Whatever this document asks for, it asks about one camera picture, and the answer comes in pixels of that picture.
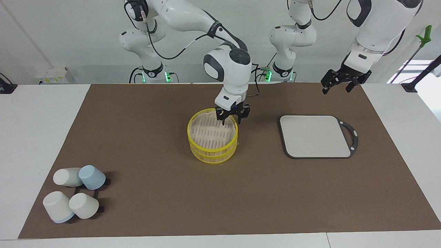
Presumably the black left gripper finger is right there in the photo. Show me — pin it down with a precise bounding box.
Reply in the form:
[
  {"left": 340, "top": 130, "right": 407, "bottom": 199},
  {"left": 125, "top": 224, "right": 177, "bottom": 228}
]
[
  {"left": 321, "top": 70, "right": 340, "bottom": 94},
  {"left": 346, "top": 77, "right": 361, "bottom": 93}
]

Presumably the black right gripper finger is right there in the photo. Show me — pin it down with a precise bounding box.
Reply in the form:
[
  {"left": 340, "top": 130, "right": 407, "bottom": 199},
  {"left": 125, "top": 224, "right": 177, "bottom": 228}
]
[
  {"left": 236, "top": 105, "right": 251, "bottom": 125},
  {"left": 215, "top": 107, "right": 228, "bottom": 125}
]

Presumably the white gauze steamer liner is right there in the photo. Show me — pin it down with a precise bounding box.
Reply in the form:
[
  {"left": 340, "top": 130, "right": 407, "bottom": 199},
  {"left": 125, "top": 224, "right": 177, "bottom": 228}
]
[{"left": 191, "top": 110, "right": 237, "bottom": 149}]

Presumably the yellow steamer basket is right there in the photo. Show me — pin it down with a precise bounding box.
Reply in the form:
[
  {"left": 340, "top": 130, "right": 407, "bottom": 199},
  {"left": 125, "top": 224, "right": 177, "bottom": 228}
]
[{"left": 187, "top": 108, "right": 239, "bottom": 153}]

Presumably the yellow bamboo steamer base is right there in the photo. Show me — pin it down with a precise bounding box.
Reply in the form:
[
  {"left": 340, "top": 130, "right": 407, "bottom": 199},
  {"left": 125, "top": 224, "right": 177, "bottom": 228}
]
[{"left": 189, "top": 136, "right": 239, "bottom": 165}]

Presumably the thin grey metal rod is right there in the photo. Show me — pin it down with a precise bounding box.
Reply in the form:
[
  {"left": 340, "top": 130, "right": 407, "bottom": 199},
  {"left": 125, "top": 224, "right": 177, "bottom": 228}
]
[{"left": 389, "top": 45, "right": 422, "bottom": 84}]

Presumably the white grey-rimmed cutting board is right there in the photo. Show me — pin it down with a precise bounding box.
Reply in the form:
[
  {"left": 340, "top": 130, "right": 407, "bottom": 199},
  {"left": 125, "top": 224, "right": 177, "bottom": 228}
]
[{"left": 278, "top": 115, "right": 359, "bottom": 159}]

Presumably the green spring clamp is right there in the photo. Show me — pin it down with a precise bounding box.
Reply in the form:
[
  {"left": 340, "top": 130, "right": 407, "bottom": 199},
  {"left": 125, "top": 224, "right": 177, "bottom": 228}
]
[{"left": 416, "top": 25, "right": 432, "bottom": 49}]

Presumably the brown table mat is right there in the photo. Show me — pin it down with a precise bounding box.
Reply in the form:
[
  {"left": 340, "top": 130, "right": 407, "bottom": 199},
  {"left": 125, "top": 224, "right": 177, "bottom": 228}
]
[{"left": 18, "top": 83, "right": 441, "bottom": 239}]

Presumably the light blue plastic cup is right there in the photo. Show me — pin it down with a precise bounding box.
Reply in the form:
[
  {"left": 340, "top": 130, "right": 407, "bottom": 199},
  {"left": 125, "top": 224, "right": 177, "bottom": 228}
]
[{"left": 79, "top": 165, "right": 106, "bottom": 190}]

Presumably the black cup rack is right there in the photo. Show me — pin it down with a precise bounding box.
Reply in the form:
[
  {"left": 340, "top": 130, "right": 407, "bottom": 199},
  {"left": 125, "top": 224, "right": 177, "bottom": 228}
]
[{"left": 71, "top": 177, "right": 112, "bottom": 214}]

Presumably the white plastic cup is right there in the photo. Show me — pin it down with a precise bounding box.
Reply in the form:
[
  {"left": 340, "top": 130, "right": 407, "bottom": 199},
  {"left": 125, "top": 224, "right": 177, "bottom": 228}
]
[
  {"left": 53, "top": 167, "right": 83, "bottom": 187},
  {"left": 43, "top": 191, "right": 75, "bottom": 224},
  {"left": 69, "top": 193, "right": 100, "bottom": 220}
]

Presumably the white box with yellow label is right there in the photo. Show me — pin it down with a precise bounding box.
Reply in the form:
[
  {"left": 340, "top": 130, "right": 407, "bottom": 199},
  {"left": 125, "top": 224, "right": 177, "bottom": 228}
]
[{"left": 34, "top": 66, "right": 75, "bottom": 85}]

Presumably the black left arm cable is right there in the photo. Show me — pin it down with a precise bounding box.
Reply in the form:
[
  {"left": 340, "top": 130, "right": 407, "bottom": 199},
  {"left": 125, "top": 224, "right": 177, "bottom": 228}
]
[{"left": 308, "top": 0, "right": 345, "bottom": 22}]

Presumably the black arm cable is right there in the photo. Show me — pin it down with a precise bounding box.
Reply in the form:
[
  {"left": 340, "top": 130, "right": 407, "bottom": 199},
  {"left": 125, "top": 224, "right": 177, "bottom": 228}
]
[
  {"left": 123, "top": 0, "right": 248, "bottom": 61},
  {"left": 308, "top": 0, "right": 345, "bottom": 22}
]

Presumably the dark printed velcro strap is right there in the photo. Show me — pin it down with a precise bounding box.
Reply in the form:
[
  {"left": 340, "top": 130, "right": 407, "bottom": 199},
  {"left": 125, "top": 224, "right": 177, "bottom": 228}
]
[{"left": 208, "top": 21, "right": 222, "bottom": 39}]

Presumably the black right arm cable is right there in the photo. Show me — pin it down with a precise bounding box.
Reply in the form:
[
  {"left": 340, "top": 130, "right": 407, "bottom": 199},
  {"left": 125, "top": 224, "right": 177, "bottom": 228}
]
[{"left": 123, "top": 0, "right": 248, "bottom": 61}]

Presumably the black table clamp mount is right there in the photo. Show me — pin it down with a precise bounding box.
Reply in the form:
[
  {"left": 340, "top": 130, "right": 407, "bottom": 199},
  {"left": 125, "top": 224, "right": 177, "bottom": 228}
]
[{"left": 0, "top": 72, "right": 18, "bottom": 94}]

